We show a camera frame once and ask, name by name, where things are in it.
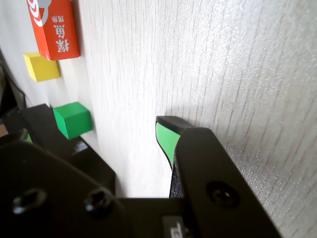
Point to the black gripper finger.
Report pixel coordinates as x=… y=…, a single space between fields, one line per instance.
x=210 y=173
x=49 y=193

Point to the green wooden cube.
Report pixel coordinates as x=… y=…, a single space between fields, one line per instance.
x=71 y=119

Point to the red white rectangular block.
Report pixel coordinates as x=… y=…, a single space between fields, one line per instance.
x=59 y=29

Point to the yellow wooden cube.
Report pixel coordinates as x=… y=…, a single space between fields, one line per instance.
x=42 y=69

